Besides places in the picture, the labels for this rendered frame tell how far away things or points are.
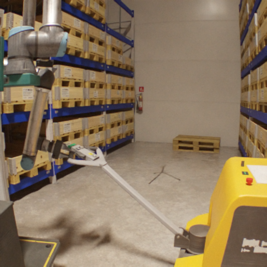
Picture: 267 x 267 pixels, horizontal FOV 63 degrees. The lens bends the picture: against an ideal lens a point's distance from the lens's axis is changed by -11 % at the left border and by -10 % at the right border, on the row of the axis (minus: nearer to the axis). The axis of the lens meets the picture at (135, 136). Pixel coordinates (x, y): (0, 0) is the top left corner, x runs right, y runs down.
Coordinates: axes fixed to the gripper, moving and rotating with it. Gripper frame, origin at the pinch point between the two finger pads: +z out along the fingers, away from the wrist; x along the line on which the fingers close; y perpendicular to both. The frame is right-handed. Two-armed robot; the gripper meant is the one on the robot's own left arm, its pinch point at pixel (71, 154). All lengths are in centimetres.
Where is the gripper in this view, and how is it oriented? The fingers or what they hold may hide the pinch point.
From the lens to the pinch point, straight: 175.1
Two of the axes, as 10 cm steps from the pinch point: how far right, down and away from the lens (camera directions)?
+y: 1.5, 3.4, -9.3
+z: 9.2, 3.0, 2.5
